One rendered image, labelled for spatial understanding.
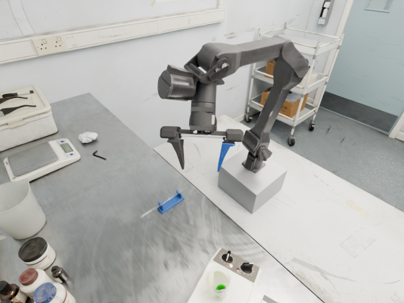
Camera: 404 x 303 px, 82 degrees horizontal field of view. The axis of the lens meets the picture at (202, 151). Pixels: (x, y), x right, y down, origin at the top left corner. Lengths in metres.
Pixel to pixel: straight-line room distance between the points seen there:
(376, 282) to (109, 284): 0.73
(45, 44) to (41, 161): 0.69
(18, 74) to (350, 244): 1.72
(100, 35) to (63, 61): 0.27
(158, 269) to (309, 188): 0.62
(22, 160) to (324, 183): 1.23
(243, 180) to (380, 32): 2.67
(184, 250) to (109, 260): 0.22
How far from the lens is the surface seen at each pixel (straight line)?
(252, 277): 0.69
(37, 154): 1.21
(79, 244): 0.87
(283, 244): 0.82
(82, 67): 1.73
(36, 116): 1.35
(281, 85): 0.70
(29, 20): 1.63
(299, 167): 1.09
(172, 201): 0.87
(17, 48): 1.59
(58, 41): 1.61
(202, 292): 0.64
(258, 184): 0.81
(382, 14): 3.24
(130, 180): 0.99
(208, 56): 0.51
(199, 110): 0.52
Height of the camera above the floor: 1.59
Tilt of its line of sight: 40 degrees down
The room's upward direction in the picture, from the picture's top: straight up
